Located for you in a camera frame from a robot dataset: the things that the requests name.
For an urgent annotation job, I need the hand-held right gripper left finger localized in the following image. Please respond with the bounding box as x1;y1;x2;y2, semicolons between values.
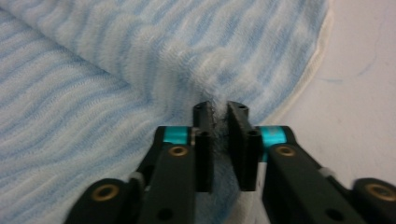
136;100;217;224

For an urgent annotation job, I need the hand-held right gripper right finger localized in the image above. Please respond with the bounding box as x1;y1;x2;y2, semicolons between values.
226;100;368;224

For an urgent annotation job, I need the blue striped towel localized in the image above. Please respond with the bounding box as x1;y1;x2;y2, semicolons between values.
0;0;331;224

